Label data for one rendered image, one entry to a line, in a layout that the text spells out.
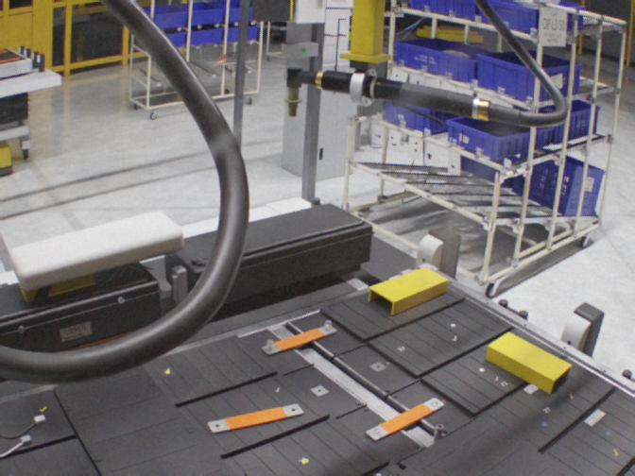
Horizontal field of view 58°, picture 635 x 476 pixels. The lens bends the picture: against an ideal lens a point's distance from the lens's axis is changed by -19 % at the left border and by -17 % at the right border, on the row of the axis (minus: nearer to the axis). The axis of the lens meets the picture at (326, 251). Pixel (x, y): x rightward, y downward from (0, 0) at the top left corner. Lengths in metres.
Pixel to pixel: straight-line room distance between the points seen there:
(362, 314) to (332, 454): 0.42
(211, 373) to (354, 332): 0.29
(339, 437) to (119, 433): 0.34
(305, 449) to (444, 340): 0.41
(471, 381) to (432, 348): 0.12
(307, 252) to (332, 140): 3.62
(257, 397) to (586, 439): 0.56
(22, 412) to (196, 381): 0.33
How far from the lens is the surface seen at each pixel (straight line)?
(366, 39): 1.32
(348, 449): 0.99
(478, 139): 3.49
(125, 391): 1.08
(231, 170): 0.66
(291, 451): 0.97
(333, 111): 4.90
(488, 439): 1.03
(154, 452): 0.96
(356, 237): 1.44
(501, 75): 3.54
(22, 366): 0.58
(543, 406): 1.13
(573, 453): 1.05
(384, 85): 1.32
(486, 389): 1.15
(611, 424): 1.14
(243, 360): 1.16
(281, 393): 1.09
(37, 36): 10.50
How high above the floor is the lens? 1.67
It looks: 25 degrees down
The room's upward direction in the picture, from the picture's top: 4 degrees clockwise
